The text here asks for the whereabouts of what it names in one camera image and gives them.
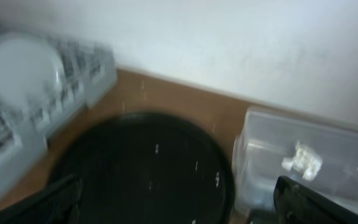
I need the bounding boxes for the grey plastic dishwasher rack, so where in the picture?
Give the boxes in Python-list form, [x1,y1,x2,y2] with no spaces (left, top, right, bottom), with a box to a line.
[0,24,117,199]

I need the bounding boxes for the clear plastic waste bin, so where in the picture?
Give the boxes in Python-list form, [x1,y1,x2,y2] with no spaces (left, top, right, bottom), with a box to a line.
[232,108,358,215]

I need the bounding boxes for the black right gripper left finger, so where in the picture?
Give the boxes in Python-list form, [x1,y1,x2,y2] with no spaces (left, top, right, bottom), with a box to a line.
[0,175,83,224]

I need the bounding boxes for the round black serving tray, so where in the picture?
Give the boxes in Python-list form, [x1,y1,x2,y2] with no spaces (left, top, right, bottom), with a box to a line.
[48,113,235,224]

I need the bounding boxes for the crumpled white paper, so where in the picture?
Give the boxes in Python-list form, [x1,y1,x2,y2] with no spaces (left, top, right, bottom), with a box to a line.
[281,141,323,181]

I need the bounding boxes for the grey round plate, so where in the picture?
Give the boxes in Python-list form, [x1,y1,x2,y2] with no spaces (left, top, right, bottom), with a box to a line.
[0,32,65,111]

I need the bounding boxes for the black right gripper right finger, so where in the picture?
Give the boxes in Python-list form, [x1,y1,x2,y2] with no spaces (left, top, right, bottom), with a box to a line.
[273,176,358,224]

